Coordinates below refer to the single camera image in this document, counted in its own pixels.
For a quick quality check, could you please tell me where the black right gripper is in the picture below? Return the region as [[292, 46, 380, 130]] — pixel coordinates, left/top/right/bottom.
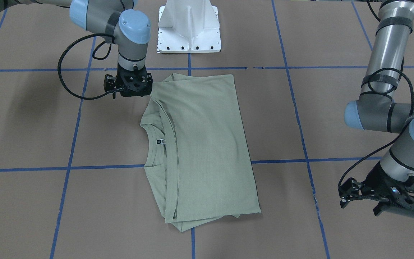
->
[[117, 66, 153, 97]]

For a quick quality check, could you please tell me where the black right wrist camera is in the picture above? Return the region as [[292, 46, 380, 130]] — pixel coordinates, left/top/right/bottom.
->
[[103, 74, 122, 99]]

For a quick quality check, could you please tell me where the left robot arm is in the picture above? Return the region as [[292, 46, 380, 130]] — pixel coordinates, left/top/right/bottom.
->
[[338, 0, 414, 217]]

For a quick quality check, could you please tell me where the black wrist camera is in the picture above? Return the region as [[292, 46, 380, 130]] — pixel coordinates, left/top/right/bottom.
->
[[103, 74, 122, 99], [373, 201, 414, 218]]

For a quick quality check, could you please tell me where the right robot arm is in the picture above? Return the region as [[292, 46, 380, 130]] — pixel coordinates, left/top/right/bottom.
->
[[0, 0, 153, 100]]

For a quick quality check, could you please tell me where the green long-sleeve shirt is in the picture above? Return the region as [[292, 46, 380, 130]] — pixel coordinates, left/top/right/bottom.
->
[[140, 73, 261, 232]]

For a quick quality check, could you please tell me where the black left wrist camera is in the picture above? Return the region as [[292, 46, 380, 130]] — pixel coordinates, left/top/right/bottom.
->
[[373, 201, 414, 218]]

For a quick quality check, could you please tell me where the white pedestal base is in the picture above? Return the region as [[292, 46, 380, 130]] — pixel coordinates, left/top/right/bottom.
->
[[157, 0, 222, 54]]

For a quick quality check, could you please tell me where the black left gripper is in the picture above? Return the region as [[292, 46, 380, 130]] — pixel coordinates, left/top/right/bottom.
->
[[339, 163, 414, 209]]

